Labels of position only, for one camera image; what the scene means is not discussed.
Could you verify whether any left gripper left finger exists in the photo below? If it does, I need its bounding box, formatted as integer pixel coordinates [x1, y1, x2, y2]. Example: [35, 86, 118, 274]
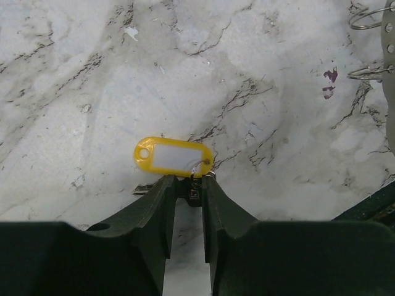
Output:
[1, 176, 178, 295]

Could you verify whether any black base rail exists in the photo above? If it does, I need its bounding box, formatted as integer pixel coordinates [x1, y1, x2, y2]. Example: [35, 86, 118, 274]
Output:
[333, 181, 394, 228]

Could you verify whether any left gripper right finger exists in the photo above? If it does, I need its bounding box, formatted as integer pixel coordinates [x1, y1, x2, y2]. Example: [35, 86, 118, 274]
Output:
[202, 178, 394, 295]

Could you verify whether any yellow key tag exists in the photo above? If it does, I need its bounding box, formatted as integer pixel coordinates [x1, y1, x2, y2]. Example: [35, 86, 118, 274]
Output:
[133, 137, 214, 178]

